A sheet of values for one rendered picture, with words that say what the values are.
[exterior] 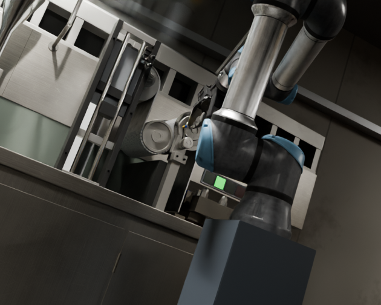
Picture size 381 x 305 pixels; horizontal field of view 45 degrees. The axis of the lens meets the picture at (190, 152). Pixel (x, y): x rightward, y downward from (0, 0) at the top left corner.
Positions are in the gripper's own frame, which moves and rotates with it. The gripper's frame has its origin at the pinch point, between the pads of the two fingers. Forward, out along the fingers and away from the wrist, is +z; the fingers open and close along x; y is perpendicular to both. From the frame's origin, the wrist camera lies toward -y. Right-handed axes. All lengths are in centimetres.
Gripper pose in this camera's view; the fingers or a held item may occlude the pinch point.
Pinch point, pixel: (193, 126)
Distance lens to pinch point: 170.0
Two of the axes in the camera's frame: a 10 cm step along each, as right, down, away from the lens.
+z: -5.6, 6.3, 5.3
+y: -0.4, -6.6, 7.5
